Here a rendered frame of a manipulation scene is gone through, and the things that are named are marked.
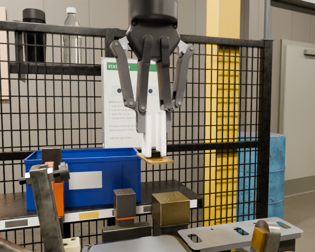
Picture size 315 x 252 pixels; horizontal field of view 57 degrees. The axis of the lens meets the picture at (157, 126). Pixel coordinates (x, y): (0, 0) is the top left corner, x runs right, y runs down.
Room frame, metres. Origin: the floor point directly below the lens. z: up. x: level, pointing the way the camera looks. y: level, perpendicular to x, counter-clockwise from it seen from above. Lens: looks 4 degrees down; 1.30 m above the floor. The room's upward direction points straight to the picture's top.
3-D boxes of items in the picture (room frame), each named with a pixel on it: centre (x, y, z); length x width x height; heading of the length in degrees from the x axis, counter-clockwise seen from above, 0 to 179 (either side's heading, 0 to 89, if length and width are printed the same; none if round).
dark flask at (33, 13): (0.99, 0.41, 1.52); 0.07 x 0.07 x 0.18
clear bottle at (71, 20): (1.03, 0.30, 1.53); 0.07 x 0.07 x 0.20
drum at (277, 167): (3.08, -1.03, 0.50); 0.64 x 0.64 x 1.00
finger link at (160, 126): (0.45, -0.01, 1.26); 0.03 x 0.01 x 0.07; 18
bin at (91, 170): (0.84, 0.21, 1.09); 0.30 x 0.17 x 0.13; 102
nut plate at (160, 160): (0.45, 0.01, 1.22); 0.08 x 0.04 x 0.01; 18
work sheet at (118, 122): (1.00, 0.08, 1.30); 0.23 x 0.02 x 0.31; 107
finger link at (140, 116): (0.44, 0.03, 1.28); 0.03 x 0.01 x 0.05; 108
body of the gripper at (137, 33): (0.45, 0.01, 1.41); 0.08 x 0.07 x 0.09; 108
